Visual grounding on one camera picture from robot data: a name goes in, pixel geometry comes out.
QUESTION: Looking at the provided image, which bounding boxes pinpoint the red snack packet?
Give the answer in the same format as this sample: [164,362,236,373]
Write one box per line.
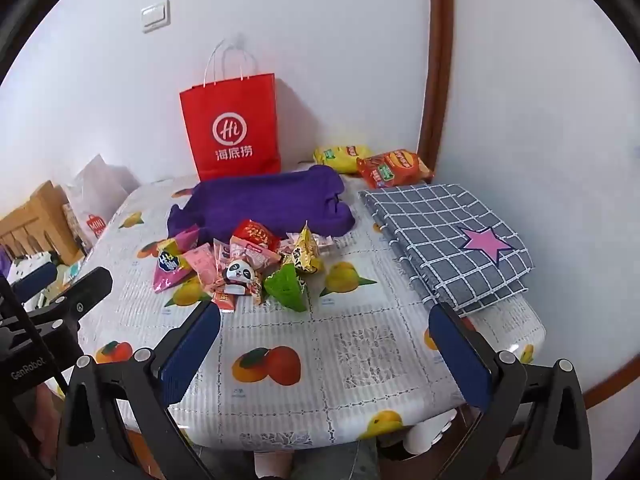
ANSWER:
[230,219,281,251]

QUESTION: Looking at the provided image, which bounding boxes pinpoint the person's grey pants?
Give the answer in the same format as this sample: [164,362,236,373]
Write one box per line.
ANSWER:
[252,440,381,480]

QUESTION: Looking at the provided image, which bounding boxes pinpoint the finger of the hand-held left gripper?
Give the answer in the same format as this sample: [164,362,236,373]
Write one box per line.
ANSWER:
[27,266,114,333]
[10,261,58,301]

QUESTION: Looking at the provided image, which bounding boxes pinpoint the white plastic bag red label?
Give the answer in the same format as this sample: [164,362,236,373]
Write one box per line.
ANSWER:
[62,155,142,256]

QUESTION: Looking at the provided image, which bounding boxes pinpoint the green triangular snack packet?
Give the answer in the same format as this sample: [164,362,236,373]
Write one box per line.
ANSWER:
[263,262,311,313]

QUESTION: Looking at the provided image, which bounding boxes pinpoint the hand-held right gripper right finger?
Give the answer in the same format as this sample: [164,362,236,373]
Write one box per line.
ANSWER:
[427,302,593,480]

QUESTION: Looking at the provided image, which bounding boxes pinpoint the panda print snack packet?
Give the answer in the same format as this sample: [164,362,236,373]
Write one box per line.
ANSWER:
[220,255,266,306]

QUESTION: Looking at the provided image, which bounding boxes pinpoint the red paper bag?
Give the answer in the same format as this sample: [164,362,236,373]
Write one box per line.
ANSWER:
[179,35,282,182]

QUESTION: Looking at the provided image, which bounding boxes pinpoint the yellow blue snack packet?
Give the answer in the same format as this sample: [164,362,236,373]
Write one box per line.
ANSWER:
[152,226,211,293]

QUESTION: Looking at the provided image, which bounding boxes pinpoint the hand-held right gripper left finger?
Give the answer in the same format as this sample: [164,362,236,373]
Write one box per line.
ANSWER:
[57,302,223,480]

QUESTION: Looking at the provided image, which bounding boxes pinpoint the fruit print tablecloth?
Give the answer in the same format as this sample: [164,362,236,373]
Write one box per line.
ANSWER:
[45,160,548,453]

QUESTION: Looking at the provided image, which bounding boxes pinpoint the orange chip bag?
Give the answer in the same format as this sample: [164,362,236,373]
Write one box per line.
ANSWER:
[356,148,433,190]

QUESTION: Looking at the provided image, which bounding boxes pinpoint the grey checked cloth pink star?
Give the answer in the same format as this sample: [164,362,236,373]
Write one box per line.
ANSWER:
[358,183,536,317]

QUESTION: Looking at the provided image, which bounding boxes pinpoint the yellow chip bag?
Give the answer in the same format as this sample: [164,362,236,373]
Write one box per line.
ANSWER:
[313,144,375,175]

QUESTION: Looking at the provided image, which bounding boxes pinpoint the brown wooden door frame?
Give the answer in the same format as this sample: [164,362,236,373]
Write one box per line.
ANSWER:
[416,0,455,183]

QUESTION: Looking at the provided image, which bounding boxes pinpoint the wooden chair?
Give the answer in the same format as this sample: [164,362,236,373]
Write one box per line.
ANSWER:
[0,180,76,266]

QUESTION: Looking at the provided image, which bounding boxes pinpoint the purple plush cloth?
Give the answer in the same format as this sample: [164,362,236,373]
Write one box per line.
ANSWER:
[166,164,357,241]

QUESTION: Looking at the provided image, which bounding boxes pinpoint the white light switch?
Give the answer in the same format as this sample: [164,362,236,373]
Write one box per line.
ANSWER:
[140,0,171,34]

